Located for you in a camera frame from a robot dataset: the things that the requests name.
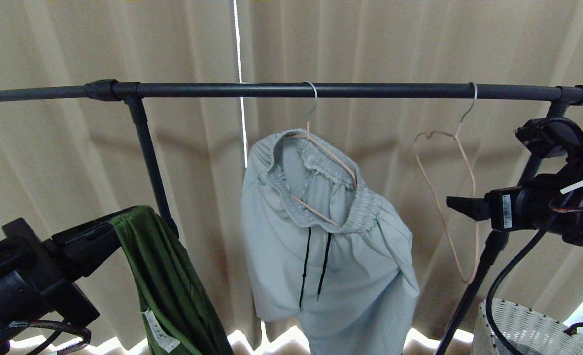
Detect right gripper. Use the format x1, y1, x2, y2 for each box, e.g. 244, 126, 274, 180
486, 168, 583, 247

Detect black cable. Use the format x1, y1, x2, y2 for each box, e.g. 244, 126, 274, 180
485, 117, 583, 355

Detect green garment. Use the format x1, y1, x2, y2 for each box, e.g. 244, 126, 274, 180
108, 205, 235, 355

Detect pale grey shorts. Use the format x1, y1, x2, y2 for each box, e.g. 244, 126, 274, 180
240, 128, 421, 355

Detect white laundry basket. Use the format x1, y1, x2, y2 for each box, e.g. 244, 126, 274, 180
471, 298, 583, 355

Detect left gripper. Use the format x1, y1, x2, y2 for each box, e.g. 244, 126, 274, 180
0, 218, 100, 344

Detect pink clothes hanger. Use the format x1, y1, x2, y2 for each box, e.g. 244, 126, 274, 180
290, 81, 359, 228
412, 81, 480, 285

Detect black clothes rack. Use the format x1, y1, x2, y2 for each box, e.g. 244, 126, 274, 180
0, 79, 583, 355

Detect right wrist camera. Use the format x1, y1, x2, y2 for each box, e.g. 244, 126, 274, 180
514, 117, 583, 159

